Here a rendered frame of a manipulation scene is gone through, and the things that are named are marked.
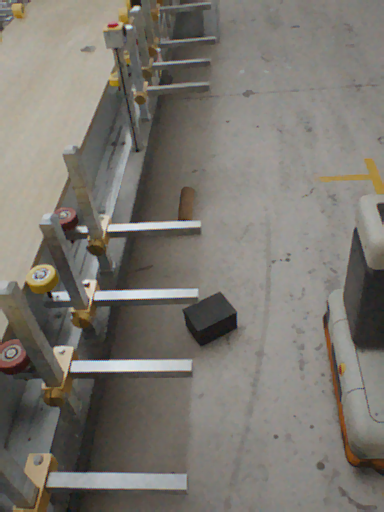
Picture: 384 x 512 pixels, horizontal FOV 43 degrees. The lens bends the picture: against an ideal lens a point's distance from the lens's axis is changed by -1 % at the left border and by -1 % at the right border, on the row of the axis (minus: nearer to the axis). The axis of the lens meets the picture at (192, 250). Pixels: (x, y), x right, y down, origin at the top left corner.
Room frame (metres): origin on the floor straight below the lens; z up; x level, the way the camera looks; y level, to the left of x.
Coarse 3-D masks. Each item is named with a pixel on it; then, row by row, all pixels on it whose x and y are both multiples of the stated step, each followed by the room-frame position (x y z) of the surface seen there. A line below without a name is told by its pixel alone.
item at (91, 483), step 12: (48, 480) 0.43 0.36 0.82; (60, 480) 0.42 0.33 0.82; (72, 480) 0.42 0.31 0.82; (84, 480) 0.42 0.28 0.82; (96, 480) 0.41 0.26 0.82; (108, 480) 0.41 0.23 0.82; (120, 480) 0.41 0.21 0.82; (132, 480) 0.40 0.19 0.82; (144, 480) 0.40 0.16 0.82; (156, 480) 0.40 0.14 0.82; (168, 480) 0.40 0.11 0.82; (180, 480) 0.39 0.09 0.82; (84, 492) 0.40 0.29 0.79; (96, 492) 0.40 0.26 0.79; (108, 492) 0.40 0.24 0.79; (120, 492) 0.39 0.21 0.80; (132, 492) 0.39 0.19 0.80; (144, 492) 0.39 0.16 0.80; (156, 492) 0.38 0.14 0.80; (168, 492) 0.38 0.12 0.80; (180, 492) 0.38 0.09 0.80
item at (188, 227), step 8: (120, 224) 1.18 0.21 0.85; (128, 224) 1.17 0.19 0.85; (136, 224) 1.17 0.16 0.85; (144, 224) 1.16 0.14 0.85; (152, 224) 1.16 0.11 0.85; (160, 224) 1.15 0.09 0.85; (168, 224) 1.15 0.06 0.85; (176, 224) 1.14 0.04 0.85; (184, 224) 1.14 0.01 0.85; (192, 224) 1.13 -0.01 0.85; (64, 232) 1.18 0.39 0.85; (72, 232) 1.17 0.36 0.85; (80, 232) 1.17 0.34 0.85; (112, 232) 1.15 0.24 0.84; (120, 232) 1.15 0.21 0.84; (128, 232) 1.15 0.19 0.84; (136, 232) 1.14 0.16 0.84; (144, 232) 1.14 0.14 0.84; (152, 232) 1.14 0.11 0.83; (160, 232) 1.13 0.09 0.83; (168, 232) 1.13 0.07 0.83; (176, 232) 1.13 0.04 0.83; (184, 232) 1.12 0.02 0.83; (192, 232) 1.12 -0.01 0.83; (200, 232) 1.12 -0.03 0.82
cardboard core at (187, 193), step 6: (186, 186) 2.41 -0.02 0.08; (186, 192) 2.35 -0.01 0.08; (192, 192) 2.37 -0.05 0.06; (180, 198) 2.32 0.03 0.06; (186, 198) 2.29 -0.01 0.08; (192, 198) 2.32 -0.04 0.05; (180, 204) 2.26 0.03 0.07; (186, 204) 2.24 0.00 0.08; (192, 204) 2.27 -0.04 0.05; (180, 210) 2.20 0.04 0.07; (186, 210) 2.18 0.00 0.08; (192, 210) 2.22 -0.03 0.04; (180, 216) 2.14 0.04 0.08; (186, 216) 2.13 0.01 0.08
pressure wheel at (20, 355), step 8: (8, 344) 0.72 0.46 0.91; (16, 344) 0.72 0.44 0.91; (0, 352) 0.70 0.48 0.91; (8, 352) 0.69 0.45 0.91; (16, 352) 0.70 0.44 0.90; (24, 352) 0.69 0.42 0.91; (0, 360) 0.68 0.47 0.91; (8, 360) 0.68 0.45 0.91; (16, 360) 0.67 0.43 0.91; (24, 360) 0.67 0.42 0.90; (0, 368) 0.66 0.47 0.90; (8, 368) 0.66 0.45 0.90; (16, 368) 0.66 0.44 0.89; (24, 368) 0.67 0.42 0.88
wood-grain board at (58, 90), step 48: (48, 0) 3.64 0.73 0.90; (96, 0) 3.47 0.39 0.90; (0, 48) 2.81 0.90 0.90; (48, 48) 2.69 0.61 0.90; (96, 48) 2.58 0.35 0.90; (0, 96) 2.16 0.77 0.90; (48, 96) 2.08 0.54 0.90; (96, 96) 2.01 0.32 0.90; (0, 144) 1.71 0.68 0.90; (48, 144) 1.65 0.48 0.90; (0, 192) 1.38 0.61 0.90; (48, 192) 1.33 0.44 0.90; (0, 240) 1.12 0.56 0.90; (0, 336) 0.75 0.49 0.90
